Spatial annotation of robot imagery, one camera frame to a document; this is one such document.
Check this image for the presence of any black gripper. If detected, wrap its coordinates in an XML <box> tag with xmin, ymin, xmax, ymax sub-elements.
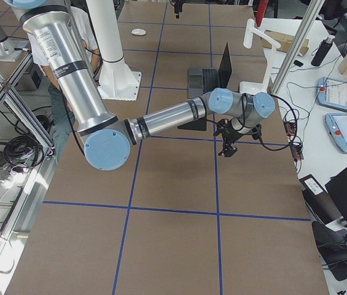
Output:
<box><xmin>213</xmin><ymin>119</ymin><xmax>244</xmax><ymax>157</ymax></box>
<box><xmin>174</xmin><ymin>0</ymin><xmax>182</xmax><ymax>18</ymax></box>

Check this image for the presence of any black mouse pad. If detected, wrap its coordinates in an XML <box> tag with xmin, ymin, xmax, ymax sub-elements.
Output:
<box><xmin>177</xmin><ymin>117</ymin><xmax>207</xmax><ymax>132</ymax></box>

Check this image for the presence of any white computer mouse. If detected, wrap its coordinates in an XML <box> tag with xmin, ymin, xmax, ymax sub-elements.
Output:
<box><xmin>131</xmin><ymin>28</ymin><xmax>146</xmax><ymax>36</ymax></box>

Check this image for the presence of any grey laptop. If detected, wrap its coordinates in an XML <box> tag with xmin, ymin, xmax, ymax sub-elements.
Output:
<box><xmin>188</xmin><ymin>43</ymin><xmax>232</xmax><ymax>98</ymax></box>

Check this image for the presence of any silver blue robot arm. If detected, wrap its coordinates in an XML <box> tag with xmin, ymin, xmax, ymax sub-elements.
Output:
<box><xmin>10</xmin><ymin>1</ymin><xmax>275</xmax><ymax>171</ymax></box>

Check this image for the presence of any white desk lamp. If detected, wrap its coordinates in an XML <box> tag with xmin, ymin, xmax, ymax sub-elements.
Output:
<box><xmin>238</xmin><ymin>18</ymin><xmax>282</xmax><ymax>99</ymax></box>

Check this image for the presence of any orange black usb hub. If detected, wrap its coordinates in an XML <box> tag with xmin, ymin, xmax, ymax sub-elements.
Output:
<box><xmin>284</xmin><ymin>122</ymin><xmax>297</xmax><ymax>136</ymax></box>

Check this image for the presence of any red cylinder bottle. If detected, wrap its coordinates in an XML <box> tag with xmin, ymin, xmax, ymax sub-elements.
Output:
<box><xmin>255</xmin><ymin>0</ymin><xmax>269</xmax><ymax>27</ymax></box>

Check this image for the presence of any small black square puck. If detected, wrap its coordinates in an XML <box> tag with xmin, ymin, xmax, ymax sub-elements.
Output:
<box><xmin>294</xmin><ymin>60</ymin><xmax>303</xmax><ymax>67</ymax></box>

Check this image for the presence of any brown cardboard box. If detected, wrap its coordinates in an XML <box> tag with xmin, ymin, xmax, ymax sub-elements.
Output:
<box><xmin>265</xmin><ymin>30</ymin><xmax>309</xmax><ymax>57</ymax></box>

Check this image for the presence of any far blue teach pendant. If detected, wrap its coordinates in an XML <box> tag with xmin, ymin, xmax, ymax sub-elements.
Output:
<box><xmin>316</xmin><ymin>77</ymin><xmax>347</xmax><ymax>112</ymax></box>

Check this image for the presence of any black water bottle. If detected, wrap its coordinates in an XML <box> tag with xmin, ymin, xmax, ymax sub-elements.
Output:
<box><xmin>311</xmin><ymin>35</ymin><xmax>335</xmax><ymax>66</ymax></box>

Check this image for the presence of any person in white shirt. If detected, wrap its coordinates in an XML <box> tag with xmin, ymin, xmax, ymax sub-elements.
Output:
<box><xmin>27</xmin><ymin>6</ymin><xmax>102</xmax><ymax>163</ymax></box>

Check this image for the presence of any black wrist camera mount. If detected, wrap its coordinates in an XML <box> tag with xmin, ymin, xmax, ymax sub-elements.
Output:
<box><xmin>251</xmin><ymin>124</ymin><xmax>263</xmax><ymax>144</ymax></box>

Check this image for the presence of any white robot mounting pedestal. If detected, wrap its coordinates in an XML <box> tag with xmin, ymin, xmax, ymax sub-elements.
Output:
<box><xmin>87</xmin><ymin>0</ymin><xmax>142</xmax><ymax>101</ymax></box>

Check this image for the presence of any aluminium frame post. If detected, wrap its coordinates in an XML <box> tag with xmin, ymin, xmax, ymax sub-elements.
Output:
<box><xmin>271</xmin><ymin>0</ymin><xmax>325</xmax><ymax>95</ymax></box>

